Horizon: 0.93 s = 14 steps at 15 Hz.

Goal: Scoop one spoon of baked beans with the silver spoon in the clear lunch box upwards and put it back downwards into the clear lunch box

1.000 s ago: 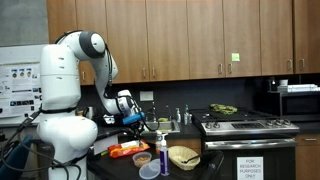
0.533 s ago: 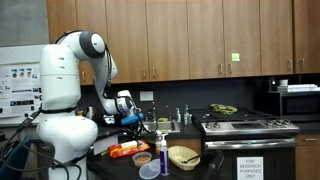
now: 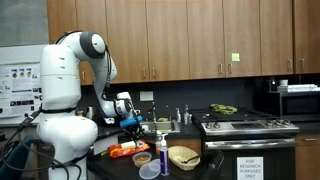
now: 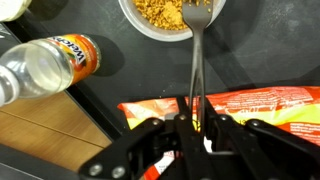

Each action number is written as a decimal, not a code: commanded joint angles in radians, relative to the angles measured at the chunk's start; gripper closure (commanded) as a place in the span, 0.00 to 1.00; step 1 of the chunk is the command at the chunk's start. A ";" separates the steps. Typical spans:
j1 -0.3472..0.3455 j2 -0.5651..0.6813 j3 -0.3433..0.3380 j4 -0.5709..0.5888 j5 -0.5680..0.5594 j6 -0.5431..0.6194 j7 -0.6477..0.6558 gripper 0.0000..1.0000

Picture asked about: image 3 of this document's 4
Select white research purposes sign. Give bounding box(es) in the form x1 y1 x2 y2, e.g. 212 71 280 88
236 156 265 180

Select clear empty plastic bowl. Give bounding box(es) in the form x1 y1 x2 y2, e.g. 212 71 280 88
138 162 161 180

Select clear round plastic lid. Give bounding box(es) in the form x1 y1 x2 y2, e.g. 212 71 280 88
148 158 162 169

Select flat white box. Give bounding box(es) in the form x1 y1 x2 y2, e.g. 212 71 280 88
277 83 319 93

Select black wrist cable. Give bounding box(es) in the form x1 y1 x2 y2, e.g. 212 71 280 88
96 44 158 145

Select orange snack package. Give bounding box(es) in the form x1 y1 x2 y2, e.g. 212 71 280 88
107 139 151 159

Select purple pump bottle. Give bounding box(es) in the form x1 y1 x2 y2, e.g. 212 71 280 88
159 133 171 177

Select stainless steel stove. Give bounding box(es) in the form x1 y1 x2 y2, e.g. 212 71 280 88
189 108 301 180

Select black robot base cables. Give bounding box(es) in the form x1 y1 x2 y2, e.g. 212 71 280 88
0 106 83 180

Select clear container of baked beans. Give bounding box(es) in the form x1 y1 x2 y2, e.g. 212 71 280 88
132 151 153 168

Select black plastic spoon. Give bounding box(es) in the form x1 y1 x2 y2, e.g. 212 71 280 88
180 153 203 165

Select cream woven oval basket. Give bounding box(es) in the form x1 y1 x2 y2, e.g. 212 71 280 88
167 145 201 172

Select chrome sink faucet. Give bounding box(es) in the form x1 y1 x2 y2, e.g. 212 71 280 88
150 101 158 123

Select clear water bottle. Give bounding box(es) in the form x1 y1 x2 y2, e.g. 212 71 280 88
183 104 190 126

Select black utility cart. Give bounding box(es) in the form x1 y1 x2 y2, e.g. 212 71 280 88
87 128 225 180

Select white wall poster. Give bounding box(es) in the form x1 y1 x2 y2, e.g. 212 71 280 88
0 62 44 119

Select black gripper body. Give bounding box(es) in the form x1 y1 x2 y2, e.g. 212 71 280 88
125 126 141 139

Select white wall notice paper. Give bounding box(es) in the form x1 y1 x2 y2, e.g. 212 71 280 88
139 90 154 102

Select blue chair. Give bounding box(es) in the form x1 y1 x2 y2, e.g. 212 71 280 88
0 134 34 180

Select wooden wall cabinets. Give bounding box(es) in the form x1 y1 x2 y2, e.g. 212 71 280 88
46 0 320 84

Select black microwave oven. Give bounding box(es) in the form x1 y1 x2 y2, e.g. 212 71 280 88
279 90 320 118

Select white laminated paper sheet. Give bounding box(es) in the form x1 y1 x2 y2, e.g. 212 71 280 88
93 134 120 156

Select stainless steel sink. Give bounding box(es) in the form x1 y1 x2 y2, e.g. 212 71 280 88
141 119 182 134

